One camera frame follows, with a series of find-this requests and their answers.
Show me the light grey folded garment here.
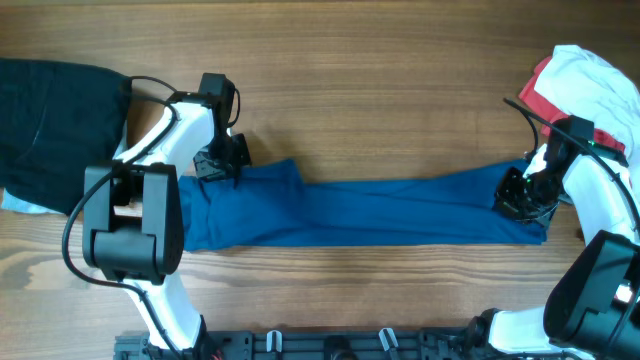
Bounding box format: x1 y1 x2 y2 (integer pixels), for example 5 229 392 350
1 123 128 214

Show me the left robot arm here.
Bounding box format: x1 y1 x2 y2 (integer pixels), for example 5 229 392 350
62 73 251 359

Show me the left black cable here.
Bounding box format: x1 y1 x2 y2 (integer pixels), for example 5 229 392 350
60 74 241 360

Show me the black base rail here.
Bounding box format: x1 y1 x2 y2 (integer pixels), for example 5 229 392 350
113 327 501 360

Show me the blue polo shirt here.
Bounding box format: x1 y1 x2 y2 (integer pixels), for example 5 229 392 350
179 159 547 252

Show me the red t-shirt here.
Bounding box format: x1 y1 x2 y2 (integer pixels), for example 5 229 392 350
518 56 625 152

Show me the white printed t-shirt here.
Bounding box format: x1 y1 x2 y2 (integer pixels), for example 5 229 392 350
533 45 639 191

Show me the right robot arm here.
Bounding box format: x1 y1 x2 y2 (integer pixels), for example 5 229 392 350
461 116 639 359

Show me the black folded garment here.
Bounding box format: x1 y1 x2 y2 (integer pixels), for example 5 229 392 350
1 58 131 215

